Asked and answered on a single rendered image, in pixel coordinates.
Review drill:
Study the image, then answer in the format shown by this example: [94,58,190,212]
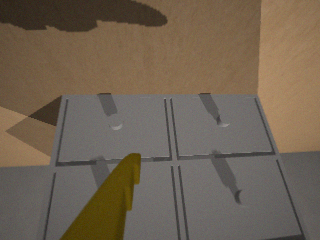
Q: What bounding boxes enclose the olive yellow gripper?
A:
[60,153,141,240]

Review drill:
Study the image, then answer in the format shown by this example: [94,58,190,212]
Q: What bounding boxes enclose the white chest of drawers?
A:
[36,94,311,240]

